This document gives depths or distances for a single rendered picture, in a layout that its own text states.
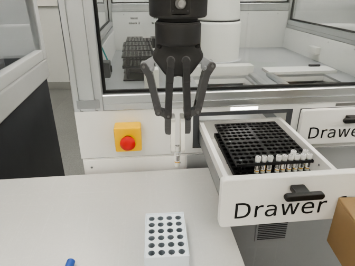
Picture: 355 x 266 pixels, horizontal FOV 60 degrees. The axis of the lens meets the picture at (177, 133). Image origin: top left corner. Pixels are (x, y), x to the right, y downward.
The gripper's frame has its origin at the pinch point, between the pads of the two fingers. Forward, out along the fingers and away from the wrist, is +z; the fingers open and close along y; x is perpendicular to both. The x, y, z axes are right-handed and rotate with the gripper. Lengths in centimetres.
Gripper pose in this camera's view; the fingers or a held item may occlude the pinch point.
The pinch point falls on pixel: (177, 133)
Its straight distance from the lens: 58.0
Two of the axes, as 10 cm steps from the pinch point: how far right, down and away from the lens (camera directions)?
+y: 10.0, -0.3, 0.7
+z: 0.0, 9.0, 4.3
